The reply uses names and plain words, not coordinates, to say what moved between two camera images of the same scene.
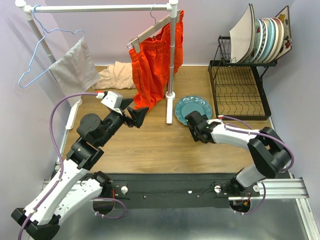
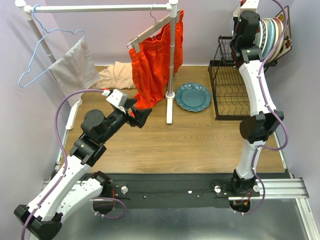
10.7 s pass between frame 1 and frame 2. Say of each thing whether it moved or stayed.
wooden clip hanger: stayed
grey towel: stayed
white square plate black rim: moved
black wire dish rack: stayed
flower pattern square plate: stayed
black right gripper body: moved
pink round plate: stayed
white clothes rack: stayed
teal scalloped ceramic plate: moved
